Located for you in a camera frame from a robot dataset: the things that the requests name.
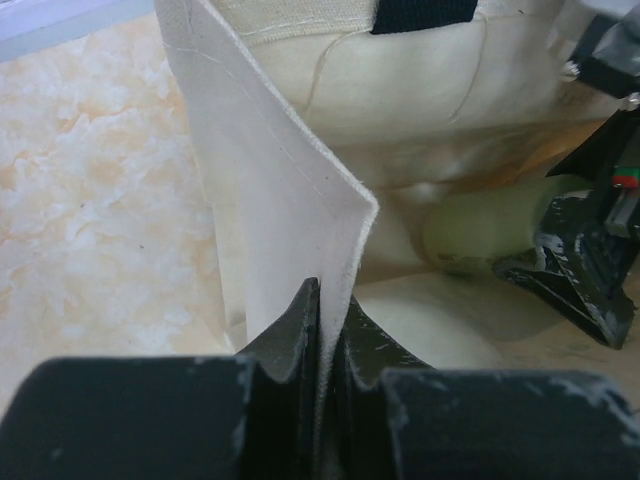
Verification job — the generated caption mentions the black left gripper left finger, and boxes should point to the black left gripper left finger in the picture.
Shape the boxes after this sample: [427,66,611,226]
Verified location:
[1,278,320,479]

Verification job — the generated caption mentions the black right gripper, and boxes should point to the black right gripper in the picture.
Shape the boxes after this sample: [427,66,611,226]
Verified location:
[492,1,639,349]

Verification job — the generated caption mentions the green bottle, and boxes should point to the green bottle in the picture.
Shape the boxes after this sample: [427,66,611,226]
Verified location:
[422,175,592,274]

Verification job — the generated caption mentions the beige canvas tote bag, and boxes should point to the beige canvas tote bag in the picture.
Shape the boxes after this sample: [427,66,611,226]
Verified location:
[152,0,640,381]

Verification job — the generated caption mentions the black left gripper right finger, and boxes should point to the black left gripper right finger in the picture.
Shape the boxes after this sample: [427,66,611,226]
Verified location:
[333,302,639,479]

